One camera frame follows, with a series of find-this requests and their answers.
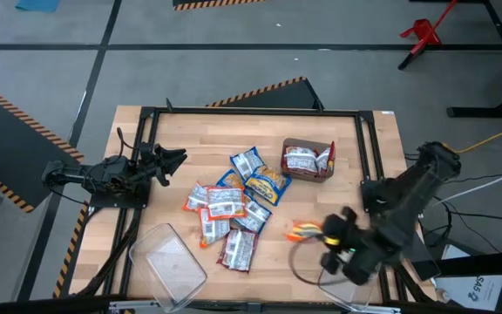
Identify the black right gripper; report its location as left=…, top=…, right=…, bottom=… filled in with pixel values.
left=319, top=206, right=381, bottom=287

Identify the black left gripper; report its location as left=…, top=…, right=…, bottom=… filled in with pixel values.
left=139, top=145, right=188, bottom=188

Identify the red Maruchan ramen pack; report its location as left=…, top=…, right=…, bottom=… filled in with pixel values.
left=216, top=229, right=260, bottom=273
left=315, top=141, right=336, bottom=178
left=283, top=146, right=320, bottom=174

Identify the smoky grey plastic bin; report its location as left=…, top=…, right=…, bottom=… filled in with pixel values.
left=280, top=137, right=336, bottom=184

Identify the black flat panel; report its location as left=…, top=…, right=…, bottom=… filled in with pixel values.
left=407, top=235, right=443, bottom=283

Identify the black mat with hazard stripes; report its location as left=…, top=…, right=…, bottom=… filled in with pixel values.
left=0, top=77, right=85, bottom=214
left=172, top=0, right=269, bottom=12
left=206, top=76, right=325, bottom=111

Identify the yellow-black hazard strip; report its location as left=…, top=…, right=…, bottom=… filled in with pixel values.
left=52, top=202, right=90, bottom=300

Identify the white printed cardboard box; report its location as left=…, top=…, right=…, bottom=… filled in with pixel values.
left=433, top=243, right=502, bottom=313

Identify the blue mat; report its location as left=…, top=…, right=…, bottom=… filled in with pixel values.
left=14, top=0, right=62, bottom=13

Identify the red metal stand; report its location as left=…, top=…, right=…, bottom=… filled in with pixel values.
left=397, top=0, right=459, bottom=71

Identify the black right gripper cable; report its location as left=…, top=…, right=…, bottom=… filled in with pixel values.
left=288, top=239, right=352, bottom=287

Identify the black metal table frame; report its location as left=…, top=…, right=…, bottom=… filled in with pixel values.
left=71, top=98, right=435, bottom=306

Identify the silver aluminium rail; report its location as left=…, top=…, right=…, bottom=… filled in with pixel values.
left=109, top=298, right=403, bottom=314

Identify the white cable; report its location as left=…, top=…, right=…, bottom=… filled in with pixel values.
left=429, top=161, right=502, bottom=206

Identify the black floor cable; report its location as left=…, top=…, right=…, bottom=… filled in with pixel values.
left=433, top=198, right=502, bottom=223
left=458, top=169, right=502, bottom=182

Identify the yellow power cable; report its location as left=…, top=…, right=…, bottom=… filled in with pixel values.
left=446, top=119, right=502, bottom=154

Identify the black desk leg frame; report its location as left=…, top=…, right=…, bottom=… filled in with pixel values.
left=407, top=0, right=502, bottom=119

